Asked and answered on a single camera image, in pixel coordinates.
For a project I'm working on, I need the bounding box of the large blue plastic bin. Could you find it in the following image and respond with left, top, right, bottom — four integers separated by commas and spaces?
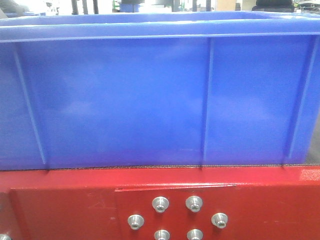
0, 11, 320, 170

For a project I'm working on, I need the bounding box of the dark conveyor belt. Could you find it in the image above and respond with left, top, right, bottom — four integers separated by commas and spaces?
45, 142, 320, 170

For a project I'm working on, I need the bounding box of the upper left silver bolt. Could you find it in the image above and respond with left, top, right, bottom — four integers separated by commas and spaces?
152, 196, 170, 213

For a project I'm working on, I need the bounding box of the silver bolt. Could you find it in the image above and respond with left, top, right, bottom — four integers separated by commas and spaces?
185, 195, 203, 213
127, 214, 145, 231
152, 196, 170, 213
154, 229, 171, 240
211, 212, 228, 229
186, 228, 204, 240

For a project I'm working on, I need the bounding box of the upper right silver bolt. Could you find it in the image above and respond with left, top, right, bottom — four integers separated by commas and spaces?
185, 195, 203, 213

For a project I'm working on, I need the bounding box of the middle left silver bolt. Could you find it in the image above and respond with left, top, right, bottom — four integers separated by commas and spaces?
127, 214, 145, 231

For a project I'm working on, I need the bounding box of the lower left silver bolt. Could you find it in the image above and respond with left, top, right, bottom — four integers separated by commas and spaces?
154, 229, 171, 240

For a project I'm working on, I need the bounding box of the middle right silver bolt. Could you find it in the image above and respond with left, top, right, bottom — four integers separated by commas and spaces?
211, 212, 228, 229

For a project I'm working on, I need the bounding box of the lower right silver bolt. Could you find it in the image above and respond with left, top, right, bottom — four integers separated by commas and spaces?
186, 228, 204, 240

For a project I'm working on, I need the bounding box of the black office chair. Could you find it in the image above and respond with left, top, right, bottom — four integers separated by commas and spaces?
251, 0, 295, 13

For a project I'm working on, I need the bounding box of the red conveyor frame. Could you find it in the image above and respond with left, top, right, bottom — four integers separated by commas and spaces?
0, 166, 320, 240

